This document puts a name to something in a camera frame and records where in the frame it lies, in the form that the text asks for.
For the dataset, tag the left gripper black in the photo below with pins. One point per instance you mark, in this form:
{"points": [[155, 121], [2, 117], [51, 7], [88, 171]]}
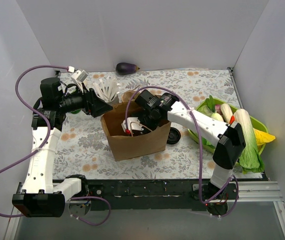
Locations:
{"points": [[91, 101]]}

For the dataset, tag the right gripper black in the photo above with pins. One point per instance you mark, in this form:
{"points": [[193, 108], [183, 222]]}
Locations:
{"points": [[145, 120]]}

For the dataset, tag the brown pulp cup carrier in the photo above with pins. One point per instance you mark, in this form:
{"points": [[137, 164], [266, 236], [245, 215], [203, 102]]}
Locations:
{"points": [[126, 96]]}

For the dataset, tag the brown paper bag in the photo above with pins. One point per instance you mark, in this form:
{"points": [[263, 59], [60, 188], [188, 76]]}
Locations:
{"points": [[123, 146]]}

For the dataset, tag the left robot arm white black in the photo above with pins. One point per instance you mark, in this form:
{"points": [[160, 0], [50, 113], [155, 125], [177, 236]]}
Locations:
{"points": [[38, 196]]}

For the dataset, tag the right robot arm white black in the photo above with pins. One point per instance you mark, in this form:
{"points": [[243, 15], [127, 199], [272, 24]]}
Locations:
{"points": [[227, 138]]}

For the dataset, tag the green bok choy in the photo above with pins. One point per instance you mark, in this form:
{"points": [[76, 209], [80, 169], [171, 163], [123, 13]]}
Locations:
{"points": [[75, 111]]}

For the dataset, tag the bundle of white straws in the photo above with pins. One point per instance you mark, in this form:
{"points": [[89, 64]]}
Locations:
{"points": [[107, 89]]}

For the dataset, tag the stack of black lids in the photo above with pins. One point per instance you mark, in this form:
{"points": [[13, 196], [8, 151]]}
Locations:
{"points": [[174, 136]]}

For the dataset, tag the purple eggplant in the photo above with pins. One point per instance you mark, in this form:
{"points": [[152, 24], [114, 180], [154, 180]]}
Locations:
{"points": [[124, 68]]}

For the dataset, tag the round green cabbage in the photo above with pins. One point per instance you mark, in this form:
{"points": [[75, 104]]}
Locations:
{"points": [[205, 110]]}

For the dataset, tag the green vegetable tray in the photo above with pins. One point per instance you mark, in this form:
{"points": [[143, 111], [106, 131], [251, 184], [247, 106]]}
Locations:
{"points": [[216, 103]]}

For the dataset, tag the red chili pepper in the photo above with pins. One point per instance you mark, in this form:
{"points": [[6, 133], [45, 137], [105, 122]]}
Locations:
{"points": [[232, 119]]}

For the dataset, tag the napa cabbage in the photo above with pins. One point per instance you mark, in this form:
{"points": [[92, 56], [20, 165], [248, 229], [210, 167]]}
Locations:
{"points": [[250, 159]]}

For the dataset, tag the yellow pepper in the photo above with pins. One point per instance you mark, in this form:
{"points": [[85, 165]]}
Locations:
{"points": [[263, 137]]}

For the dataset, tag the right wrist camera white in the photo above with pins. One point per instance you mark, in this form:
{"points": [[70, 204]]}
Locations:
{"points": [[132, 127]]}

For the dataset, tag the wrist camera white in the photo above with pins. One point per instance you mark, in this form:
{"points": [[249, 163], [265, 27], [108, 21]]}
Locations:
{"points": [[78, 76], [132, 127]]}

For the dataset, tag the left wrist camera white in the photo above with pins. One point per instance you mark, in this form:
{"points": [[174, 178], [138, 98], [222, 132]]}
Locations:
{"points": [[78, 76]]}

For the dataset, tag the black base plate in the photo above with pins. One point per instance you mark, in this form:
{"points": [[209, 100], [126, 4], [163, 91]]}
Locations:
{"points": [[156, 194]]}

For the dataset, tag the aluminium frame rail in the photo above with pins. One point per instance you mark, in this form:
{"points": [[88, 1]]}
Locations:
{"points": [[258, 215]]}

